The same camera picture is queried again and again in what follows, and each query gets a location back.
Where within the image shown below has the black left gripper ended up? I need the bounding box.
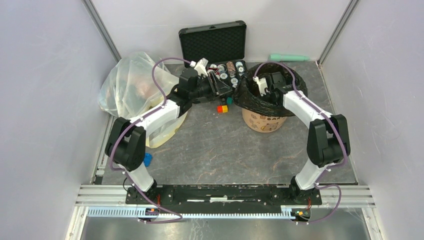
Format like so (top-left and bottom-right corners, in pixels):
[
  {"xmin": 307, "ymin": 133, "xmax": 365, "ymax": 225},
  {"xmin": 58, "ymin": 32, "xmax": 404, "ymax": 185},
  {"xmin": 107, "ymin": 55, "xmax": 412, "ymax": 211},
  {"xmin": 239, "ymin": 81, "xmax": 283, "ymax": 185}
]
[{"xmin": 190, "ymin": 71, "xmax": 233, "ymax": 101}]

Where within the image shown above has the black plastic trash bag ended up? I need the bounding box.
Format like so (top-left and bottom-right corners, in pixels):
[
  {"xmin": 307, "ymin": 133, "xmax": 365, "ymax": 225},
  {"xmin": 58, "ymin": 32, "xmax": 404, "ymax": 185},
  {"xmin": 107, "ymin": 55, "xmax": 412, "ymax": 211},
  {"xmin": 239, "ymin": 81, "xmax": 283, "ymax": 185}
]
[{"xmin": 232, "ymin": 63, "xmax": 308, "ymax": 117}]

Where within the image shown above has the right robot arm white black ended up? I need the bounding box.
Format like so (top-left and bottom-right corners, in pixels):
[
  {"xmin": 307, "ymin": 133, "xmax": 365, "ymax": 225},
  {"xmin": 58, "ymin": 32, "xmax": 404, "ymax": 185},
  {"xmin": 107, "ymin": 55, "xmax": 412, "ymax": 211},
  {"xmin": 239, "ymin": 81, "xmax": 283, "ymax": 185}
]
[{"xmin": 266, "ymin": 72, "xmax": 351, "ymax": 204}]

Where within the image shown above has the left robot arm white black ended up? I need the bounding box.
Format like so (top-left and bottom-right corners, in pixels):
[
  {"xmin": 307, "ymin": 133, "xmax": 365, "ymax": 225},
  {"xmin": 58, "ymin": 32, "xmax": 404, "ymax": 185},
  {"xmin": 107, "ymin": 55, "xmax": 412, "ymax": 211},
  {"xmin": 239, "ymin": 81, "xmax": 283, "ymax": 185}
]
[{"xmin": 105, "ymin": 67, "xmax": 234, "ymax": 204}]

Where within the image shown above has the orange plastic trash bin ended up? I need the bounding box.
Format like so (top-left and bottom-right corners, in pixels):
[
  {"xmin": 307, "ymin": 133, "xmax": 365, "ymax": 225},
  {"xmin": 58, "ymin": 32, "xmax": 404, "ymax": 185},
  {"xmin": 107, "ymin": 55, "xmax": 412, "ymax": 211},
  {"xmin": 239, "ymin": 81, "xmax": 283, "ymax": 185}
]
[{"xmin": 241, "ymin": 108, "xmax": 288, "ymax": 133}]

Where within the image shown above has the teal cube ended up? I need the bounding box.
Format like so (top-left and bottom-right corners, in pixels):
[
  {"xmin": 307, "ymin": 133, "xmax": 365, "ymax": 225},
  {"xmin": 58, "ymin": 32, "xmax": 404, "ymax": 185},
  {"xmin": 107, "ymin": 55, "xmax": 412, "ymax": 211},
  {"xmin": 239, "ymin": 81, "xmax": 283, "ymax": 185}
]
[{"xmin": 226, "ymin": 97, "xmax": 233, "ymax": 105}]

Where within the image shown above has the mint green cylinder tool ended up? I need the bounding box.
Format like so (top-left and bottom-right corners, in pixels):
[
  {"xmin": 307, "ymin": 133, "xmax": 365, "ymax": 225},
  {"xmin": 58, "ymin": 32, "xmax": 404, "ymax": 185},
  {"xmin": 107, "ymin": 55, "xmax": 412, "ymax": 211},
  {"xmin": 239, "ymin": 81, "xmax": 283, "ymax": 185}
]
[{"xmin": 268, "ymin": 53, "xmax": 310, "ymax": 62}]

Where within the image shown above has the black poker chip case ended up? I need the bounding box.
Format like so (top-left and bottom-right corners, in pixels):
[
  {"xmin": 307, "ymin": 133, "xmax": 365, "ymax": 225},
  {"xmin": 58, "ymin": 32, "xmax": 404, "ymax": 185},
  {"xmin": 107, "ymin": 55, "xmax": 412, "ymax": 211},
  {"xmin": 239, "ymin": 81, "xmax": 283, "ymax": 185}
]
[{"xmin": 178, "ymin": 20, "xmax": 247, "ymax": 105}]

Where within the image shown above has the translucent yellow plastic bag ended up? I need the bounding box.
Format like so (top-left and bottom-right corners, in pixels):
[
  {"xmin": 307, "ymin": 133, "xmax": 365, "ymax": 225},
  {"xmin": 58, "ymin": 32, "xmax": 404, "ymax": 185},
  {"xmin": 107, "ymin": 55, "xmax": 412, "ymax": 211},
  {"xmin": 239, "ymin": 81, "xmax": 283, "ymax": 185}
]
[{"xmin": 97, "ymin": 51, "xmax": 191, "ymax": 149}]

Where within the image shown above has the blue toy car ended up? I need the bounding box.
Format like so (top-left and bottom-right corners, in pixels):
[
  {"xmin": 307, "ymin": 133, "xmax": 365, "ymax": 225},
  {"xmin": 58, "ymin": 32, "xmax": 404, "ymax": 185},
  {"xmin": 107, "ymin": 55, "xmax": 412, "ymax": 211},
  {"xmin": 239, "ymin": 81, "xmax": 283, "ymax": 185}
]
[{"xmin": 143, "ymin": 153, "xmax": 153, "ymax": 168}]

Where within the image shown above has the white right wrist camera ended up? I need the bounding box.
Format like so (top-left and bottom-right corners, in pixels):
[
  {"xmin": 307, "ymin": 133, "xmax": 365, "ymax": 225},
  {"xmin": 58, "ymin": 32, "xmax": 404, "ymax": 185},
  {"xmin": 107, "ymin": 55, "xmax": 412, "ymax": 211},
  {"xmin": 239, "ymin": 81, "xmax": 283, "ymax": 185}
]
[{"xmin": 252, "ymin": 76, "xmax": 269, "ymax": 97}]

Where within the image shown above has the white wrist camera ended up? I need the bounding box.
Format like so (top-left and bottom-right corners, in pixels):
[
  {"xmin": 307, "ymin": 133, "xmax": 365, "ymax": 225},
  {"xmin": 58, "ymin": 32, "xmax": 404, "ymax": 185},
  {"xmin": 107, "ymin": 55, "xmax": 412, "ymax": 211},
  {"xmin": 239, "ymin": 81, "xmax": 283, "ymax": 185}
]
[
  {"xmin": 189, "ymin": 58, "xmax": 209, "ymax": 77},
  {"xmin": 252, "ymin": 76, "xmax": 269, "ymax": 97}
]

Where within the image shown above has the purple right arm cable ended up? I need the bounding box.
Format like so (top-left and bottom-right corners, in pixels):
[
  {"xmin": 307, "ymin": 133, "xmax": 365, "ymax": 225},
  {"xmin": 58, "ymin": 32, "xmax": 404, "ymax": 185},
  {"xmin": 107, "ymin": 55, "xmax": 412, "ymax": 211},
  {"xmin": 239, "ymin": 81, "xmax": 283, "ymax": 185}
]
[{"xmin": 253, "ymin": 61, "xmax": 349, "ymax": 225}]

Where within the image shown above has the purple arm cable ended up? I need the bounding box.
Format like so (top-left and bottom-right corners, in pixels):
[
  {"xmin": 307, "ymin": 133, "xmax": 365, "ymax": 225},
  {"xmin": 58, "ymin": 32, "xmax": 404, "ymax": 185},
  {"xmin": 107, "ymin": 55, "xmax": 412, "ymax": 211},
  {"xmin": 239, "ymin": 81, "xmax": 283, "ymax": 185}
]
[
  {"xmin": 108, "ymin": 57, "xmax": 195, "ymax": 225},
  {"xmin": 253, "ymin": 61, "xmax": 349, "ymax": 225}
]

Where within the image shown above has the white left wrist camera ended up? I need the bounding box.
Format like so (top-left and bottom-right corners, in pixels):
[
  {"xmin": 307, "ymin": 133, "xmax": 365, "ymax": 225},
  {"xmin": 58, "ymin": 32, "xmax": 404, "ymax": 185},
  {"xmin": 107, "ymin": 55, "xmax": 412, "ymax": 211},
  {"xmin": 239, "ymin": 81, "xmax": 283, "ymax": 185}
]
[{"xmin": 189, "ymin": 58, "xmax": 209, "ymax": 77}]

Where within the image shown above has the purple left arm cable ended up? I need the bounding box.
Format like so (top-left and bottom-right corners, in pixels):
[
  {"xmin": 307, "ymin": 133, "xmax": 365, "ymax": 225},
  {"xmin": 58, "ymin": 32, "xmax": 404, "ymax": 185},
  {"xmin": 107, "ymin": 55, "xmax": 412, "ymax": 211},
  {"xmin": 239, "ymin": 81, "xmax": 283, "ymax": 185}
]
[{"xmin": 108, "ymin": 57, "xmax": 195, "ymax": 225}]

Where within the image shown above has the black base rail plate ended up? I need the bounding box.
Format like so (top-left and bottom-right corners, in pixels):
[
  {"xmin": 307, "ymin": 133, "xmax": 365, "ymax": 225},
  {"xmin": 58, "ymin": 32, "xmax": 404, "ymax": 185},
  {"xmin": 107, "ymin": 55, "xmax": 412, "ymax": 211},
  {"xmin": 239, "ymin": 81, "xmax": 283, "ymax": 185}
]
[{"xmin": 125, "ymin": 184, "xmax": 323, "ymax": 215}]

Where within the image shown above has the aluminium frame rail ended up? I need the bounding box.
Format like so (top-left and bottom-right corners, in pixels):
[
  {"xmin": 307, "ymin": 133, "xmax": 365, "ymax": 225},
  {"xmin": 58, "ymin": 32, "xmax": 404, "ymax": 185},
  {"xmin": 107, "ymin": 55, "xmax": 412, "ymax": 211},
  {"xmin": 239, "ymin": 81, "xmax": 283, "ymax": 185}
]
[{"xmin": 82, "ymin": 0, "xmax": 122, "ymax": 63}]

